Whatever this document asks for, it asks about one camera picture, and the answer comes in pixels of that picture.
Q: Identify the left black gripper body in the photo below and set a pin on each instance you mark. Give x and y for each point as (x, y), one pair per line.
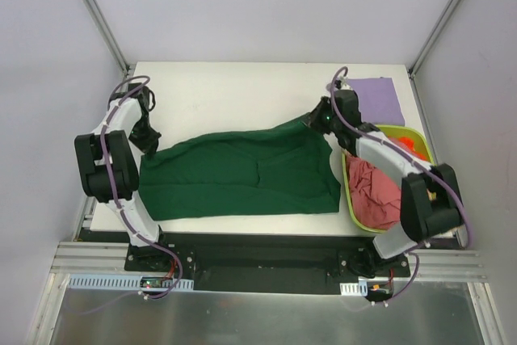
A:
(146, 140)

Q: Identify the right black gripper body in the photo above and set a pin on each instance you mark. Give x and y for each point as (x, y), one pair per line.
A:
(317, 115)

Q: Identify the green polo shirt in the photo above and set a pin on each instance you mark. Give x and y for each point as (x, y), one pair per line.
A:
(276, 171)

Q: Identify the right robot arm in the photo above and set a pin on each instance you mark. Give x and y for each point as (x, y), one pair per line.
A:
(430, 195)

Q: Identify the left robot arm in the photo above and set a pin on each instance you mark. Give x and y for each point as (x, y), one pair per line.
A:
(109, 162)

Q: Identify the folded purple t shirt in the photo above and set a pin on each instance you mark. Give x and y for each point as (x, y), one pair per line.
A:
(378, 102)

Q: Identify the orange garment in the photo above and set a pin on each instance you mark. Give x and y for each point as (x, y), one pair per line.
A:
(408, 145)

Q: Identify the lime green plastic basket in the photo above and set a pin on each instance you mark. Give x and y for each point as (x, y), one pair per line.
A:
(392, 132)

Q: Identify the pink red t shirt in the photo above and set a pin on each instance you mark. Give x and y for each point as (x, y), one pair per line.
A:
(375, 198)

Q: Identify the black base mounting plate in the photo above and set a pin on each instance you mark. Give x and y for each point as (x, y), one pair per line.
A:
(271, 263)

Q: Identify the left aluminium frame post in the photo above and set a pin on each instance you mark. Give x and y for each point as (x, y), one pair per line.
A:
(107, 35)

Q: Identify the aluminium frame post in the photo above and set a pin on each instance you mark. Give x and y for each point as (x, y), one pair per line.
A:
(107, 35)
(442, 21)

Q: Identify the aluminium front rail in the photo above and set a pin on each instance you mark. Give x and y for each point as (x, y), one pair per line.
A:
(462, 266)

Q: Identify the left white cable duct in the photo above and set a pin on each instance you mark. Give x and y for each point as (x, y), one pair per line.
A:
(129, 283)

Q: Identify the white cable duct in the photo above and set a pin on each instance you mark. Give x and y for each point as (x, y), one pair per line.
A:
(129, 283)
(356, 289)

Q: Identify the right white cable duct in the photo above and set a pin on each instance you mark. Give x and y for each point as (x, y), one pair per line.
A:
(356, 289)

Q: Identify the right aluminium frame post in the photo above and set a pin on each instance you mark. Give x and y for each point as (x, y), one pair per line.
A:
(442, 21)

